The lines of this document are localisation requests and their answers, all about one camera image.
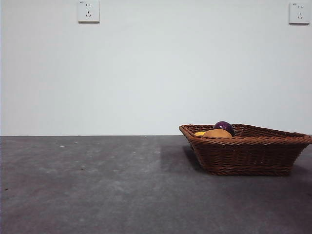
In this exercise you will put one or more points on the yellow corn cob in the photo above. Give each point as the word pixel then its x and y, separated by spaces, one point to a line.
pixel 200 133

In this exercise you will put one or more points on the purple eggplant green stem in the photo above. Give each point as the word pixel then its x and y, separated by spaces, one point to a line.
pixel 225 126

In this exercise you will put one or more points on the brown wicker basket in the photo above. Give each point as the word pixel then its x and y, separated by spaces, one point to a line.
pixel 243 156

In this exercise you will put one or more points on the white wall socket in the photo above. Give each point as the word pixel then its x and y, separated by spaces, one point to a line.
pixel 300 13
pixel 88 11

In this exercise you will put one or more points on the brown potato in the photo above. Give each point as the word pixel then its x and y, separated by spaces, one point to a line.
pixel 217 134

